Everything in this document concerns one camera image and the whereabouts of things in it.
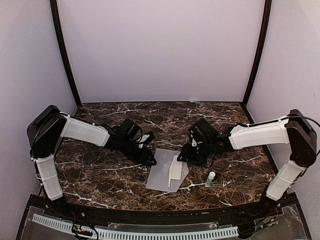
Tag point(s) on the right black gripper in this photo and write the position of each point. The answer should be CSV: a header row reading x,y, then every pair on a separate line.
x,y
186,154

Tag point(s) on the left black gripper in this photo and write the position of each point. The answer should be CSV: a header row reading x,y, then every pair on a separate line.
x,y
143,158

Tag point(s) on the beige letter paper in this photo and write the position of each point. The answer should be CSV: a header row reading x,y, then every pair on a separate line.
x,y
171,173

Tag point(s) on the grey envelope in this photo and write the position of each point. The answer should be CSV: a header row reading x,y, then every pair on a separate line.
x,y
159,174

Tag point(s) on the green glue stick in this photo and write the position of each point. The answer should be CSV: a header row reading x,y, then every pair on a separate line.
x,y
210,179

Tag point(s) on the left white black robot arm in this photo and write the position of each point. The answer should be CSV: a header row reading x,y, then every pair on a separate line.
x,y
46,132

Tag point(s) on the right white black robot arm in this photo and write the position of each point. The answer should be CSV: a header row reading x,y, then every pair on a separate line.
x,y
293,129

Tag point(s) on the small circuit board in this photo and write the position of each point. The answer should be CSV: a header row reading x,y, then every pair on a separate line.
x,y
78,230

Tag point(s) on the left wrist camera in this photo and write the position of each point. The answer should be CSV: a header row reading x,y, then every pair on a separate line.
x,y
146,139

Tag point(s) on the black front rail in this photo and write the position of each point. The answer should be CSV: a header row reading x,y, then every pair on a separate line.
x,y
238,214

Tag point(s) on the white slotted cable duct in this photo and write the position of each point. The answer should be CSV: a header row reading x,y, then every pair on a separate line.
x,y
100,233

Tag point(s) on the right black frame post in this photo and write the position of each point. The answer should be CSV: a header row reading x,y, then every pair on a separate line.
x,y
258,52

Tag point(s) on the black frame post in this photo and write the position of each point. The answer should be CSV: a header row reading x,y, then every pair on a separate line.
x,y
258,52
63,52

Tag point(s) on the left black frame post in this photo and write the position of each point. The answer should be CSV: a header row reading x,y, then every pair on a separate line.
x,y
63,52

